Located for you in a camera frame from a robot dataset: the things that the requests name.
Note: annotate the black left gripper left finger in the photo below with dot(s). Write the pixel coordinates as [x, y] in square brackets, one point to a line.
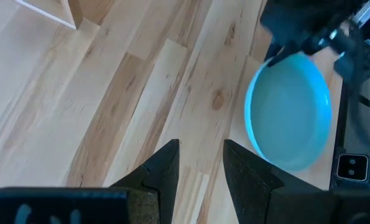
[153, 199]

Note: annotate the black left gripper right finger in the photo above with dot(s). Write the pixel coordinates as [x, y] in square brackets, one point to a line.
[259, 199]

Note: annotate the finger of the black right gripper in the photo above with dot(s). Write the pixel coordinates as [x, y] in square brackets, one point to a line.
[284, 54]

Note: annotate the pale green plate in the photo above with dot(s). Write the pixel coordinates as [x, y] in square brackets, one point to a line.
[290, 115]

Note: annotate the wooden slatted shelf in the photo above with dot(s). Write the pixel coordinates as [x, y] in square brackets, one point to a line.
[72, 12]

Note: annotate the silver aluminium bracket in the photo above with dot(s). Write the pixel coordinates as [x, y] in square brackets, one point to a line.
[369, 11]

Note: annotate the small table-level camera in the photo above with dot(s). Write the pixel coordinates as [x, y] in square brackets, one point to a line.
[352, 167]

